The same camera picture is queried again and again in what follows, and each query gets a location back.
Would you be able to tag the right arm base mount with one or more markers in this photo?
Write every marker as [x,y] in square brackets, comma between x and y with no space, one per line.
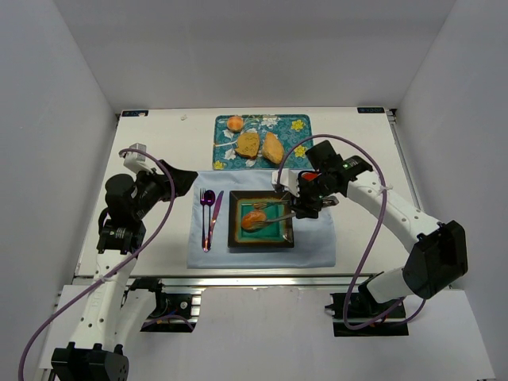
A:
[393,325]

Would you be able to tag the left blue table label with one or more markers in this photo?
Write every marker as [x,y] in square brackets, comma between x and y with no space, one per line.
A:
[134,113]

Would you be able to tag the purple fork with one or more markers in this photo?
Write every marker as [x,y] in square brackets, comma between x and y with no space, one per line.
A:
[202,199]

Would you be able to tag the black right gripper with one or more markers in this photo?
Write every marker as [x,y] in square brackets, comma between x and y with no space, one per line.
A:
[301,200]

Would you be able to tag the brown bread slice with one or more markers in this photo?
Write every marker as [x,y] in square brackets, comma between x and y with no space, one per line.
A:
[248,145]

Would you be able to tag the blue table label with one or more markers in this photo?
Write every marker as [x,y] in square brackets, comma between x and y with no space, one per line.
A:
[134,113]
[370,110]

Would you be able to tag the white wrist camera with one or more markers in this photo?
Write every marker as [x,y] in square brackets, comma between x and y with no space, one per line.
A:
[136,162]
[287,180]

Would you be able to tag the right blue table label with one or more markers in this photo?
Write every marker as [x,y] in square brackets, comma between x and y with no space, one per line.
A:
[370,110]

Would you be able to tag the metal serving tongs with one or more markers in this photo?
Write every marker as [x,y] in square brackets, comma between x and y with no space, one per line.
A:
[277,210]

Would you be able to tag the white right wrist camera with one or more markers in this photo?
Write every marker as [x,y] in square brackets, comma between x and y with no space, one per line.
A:
[287,180]

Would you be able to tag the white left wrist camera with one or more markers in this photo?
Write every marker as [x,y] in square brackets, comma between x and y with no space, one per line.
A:
[136,162]

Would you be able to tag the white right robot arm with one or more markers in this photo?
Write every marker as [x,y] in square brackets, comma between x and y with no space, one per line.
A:
[437,251]

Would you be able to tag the sesame round bun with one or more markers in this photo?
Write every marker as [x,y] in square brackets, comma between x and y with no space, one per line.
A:
[253,220]

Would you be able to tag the orange mug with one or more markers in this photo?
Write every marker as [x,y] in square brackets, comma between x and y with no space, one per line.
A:
[308,175]

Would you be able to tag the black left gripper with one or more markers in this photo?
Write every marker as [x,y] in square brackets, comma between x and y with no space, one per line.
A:
[167,179]

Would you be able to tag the small round bun top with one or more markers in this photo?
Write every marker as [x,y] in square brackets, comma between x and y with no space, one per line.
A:
[235,124]

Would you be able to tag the long golden bread roll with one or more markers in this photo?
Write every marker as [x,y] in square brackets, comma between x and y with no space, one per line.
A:
[272,148]

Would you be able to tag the purple knife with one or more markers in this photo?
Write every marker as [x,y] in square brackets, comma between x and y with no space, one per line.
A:
[216,211]

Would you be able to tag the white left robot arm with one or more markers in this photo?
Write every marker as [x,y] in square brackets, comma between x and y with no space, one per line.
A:
[114,311]

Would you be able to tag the teal floral tray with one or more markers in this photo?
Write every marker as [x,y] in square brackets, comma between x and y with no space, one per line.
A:
[260,141]

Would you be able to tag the square black teal plate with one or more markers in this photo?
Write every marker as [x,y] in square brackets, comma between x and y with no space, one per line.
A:
[279,235]

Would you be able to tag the light blue cloth placemat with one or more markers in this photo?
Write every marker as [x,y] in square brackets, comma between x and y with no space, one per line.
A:
[314,239]

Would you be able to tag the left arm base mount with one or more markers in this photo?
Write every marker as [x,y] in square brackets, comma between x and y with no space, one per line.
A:
[176,308]

